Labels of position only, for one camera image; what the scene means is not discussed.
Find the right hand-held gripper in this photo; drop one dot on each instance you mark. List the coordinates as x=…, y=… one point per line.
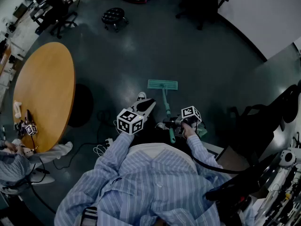
x=191, y=113

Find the person's shoe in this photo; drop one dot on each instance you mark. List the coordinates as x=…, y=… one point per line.
x=160, y=125
x=141, y=95

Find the white round camera device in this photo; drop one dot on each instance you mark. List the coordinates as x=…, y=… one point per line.
x=288, y=158

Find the person's striped shirt torso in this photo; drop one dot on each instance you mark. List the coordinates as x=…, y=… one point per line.
x=152, y=185

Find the black round wheeled stool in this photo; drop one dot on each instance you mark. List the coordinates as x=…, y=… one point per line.
x=113, y=15

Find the person's right forearm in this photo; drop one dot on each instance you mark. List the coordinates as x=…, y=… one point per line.
x=200, y=149

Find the spare hand-held gripper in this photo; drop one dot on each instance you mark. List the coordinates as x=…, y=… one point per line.
x=29, y=127

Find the round wooden table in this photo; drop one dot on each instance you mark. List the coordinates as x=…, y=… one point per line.
x=44, y=91

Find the black mesh office chair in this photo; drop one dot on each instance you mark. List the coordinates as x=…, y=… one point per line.
x=265, y=126

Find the person's left forearm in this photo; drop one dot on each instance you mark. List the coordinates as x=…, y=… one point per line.
x=118, y=147

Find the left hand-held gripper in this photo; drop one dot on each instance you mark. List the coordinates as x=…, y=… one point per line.
x=129, y=122

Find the person's right hand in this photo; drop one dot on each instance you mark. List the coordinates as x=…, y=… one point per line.
x=188, y=130

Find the teal mop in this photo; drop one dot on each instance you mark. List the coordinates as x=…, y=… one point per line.
x=162, y=85

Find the cluttered grey desk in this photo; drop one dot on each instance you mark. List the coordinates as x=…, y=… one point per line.
x=14, y=22

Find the cluttered white workbench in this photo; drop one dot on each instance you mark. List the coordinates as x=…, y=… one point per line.
x=282, y=192

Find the white power strip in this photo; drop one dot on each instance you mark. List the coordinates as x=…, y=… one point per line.
x=109, y=142

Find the teal cloth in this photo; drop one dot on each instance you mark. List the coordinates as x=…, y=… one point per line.
x=201, y=129

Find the person's right shoe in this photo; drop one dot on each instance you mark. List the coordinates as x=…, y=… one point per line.
x=160, y=125

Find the person's left shoe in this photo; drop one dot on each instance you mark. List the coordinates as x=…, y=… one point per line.
x=141, y=95

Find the black round table base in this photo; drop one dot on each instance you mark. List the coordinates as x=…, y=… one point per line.
x=82, y=105

